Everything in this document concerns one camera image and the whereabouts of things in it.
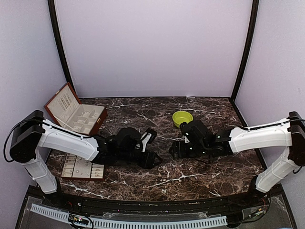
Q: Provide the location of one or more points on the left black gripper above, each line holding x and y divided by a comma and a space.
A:
147, 162

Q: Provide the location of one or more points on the beige jewelry tray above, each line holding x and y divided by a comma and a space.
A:
77, 168

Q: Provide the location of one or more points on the green plastic bowl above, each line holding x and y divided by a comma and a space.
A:
180, 117

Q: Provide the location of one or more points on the white slotted cable duct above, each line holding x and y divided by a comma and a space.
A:
125, 221

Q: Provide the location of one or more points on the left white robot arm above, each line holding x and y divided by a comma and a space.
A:
33, 132

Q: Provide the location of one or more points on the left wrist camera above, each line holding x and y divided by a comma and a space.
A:
147, 138

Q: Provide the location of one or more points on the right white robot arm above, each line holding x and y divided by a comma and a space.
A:
288, 132

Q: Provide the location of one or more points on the brown wooden jewelry box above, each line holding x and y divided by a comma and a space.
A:
67, 111

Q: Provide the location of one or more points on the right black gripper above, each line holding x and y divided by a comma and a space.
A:
179, 151

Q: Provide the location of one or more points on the black front rail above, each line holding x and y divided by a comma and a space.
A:
173, 196

